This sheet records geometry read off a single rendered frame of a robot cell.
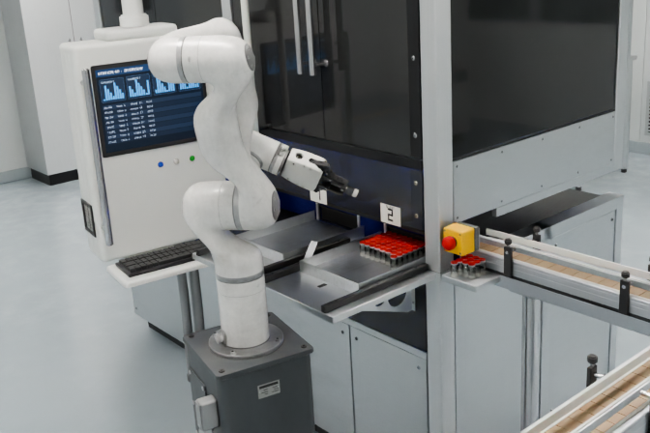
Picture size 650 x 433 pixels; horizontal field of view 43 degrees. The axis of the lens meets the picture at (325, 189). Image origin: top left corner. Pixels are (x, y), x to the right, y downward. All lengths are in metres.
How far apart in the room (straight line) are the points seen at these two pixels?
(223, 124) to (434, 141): 0.71
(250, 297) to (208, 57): 0.61
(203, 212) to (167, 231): 1.05
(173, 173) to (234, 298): 1.03
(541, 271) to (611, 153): 0.85
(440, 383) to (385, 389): 0.27
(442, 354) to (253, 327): 0.71
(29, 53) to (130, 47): 4.26
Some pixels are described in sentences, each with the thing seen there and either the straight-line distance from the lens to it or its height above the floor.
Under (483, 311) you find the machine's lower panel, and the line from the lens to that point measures 2.62.
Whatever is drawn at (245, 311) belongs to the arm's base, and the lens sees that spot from 2.02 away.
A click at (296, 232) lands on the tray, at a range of 2.79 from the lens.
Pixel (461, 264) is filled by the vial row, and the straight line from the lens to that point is 2.38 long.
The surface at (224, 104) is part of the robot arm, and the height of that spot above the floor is 1.50.
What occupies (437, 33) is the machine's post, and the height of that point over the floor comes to 1.57.
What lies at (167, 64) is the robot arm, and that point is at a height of 1.59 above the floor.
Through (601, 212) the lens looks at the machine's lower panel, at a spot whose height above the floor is 0.85.
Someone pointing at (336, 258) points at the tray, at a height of 0.88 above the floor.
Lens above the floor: 1.81
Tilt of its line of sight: 17 degrees down
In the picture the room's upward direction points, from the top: 3 degrees counter-clockwise
